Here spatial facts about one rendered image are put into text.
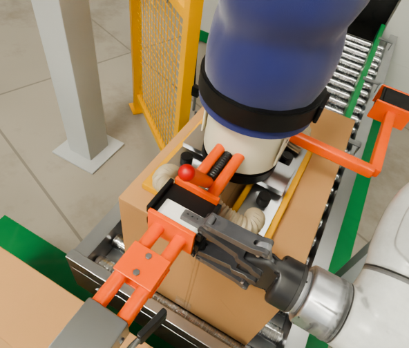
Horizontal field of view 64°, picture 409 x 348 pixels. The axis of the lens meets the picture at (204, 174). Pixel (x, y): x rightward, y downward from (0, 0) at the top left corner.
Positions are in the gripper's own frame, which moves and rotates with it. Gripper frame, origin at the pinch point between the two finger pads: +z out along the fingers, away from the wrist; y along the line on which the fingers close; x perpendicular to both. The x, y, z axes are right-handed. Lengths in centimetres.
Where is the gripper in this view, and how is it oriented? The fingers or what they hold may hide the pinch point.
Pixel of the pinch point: (179, 224)
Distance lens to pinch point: 52.7
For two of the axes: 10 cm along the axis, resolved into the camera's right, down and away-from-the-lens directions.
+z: -8.7, -4.4, 2.1
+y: -1.3, 6.3, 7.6
